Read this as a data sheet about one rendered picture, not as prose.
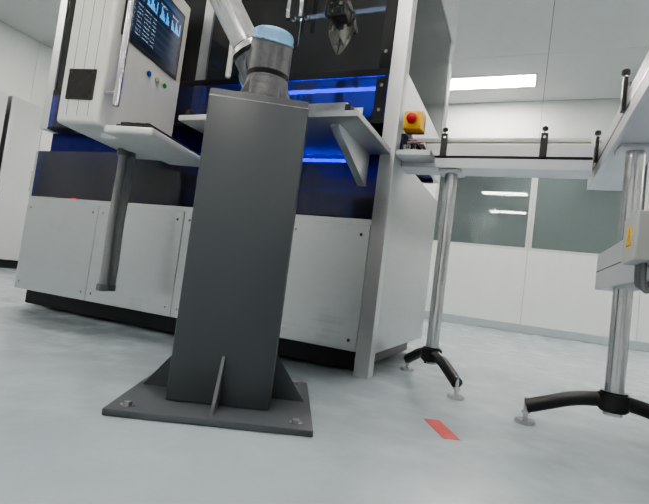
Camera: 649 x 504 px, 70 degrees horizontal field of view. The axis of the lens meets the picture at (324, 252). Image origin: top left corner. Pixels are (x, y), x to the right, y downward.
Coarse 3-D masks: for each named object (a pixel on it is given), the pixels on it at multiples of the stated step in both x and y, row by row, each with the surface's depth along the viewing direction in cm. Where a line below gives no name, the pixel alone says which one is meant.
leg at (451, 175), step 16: (448, 176) 184; (448, 192) 184; (448, 208) 183; (448, 224) 183; (448, 240) 183; (448, 256) 183; (432, 288) 184; (432, 304) 182; (432, 320) 181; (432, 336) 180
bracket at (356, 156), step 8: (336, 128) 152; (336, 136) 156; (344, 136) 157; (344, 144) 159; (352, 144) 164; (344, 152) 163; (352, 152) 165; (360, 152) 173; (352, 160) 167; (360, 160) 173; (368, 160) 182; (352, 168) 171; (360, 168) 174; (360, 176) 175; (360, 184) 180
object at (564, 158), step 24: (432, 144) 193; (456, 144) 190; (480, 144) 186; (504, 144) 182; (528, 144) 179; (552, 144) 176; (576, 144) 172; (408, 168) 190; (432, 168) 185; (456, 168) 181; (480, 168) 176; (504, 168) 173; (528, 168) 170; (552, 168) 166; (576, 168) 164
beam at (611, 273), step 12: (612, 252) 131; (600, 264) 150; (612, 264) 130; (600, 276) 148; (612, 276) 128; (624, 276) 113; (648, 276) 91; (600, 288) 146; (612, 288) 136; (624, 288) 128; (636, 288) 122
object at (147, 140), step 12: (108, 132) 167; (120, 132) 166; (132, 132) 165; (144, 132) 164; (156, 132) 166; (120, 144) 184; (132, 144) 181; (144, 144) 178; (156, 144) 176; (168, 144) 174; (156, 156) 197; (168, 156) 194; (180, 156) 191; (192, 156) 192
